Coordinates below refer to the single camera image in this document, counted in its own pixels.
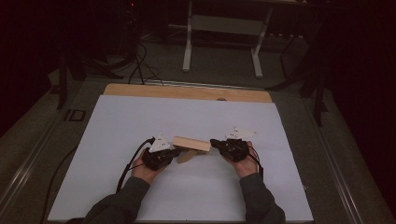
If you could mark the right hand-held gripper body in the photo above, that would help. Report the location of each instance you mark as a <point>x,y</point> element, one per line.
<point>233,151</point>

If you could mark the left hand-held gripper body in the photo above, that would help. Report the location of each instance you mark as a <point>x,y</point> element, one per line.
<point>158,158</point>

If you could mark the wooden picture frame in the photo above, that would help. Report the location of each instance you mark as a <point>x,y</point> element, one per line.
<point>190,143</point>

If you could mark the person's left hand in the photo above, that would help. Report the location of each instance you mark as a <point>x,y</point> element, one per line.
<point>146,174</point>

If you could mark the person's right hand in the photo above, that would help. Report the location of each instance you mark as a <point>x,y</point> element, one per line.
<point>246,168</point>

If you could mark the white table mat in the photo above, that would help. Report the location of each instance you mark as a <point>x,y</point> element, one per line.
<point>186,193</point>

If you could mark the round table grommet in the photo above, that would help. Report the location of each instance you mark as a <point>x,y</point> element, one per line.
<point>221,99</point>

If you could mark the black floor socket box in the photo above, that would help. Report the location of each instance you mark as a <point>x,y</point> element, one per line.
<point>74,115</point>

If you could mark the black metal stand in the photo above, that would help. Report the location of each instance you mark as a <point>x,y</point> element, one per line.
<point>62,87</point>
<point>319,102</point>

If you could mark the aluminium floor rail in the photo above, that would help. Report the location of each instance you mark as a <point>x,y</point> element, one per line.
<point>342,186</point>
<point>31,157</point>
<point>202,84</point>

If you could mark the white metal desk frame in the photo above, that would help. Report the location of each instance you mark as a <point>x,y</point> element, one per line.
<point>186,56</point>

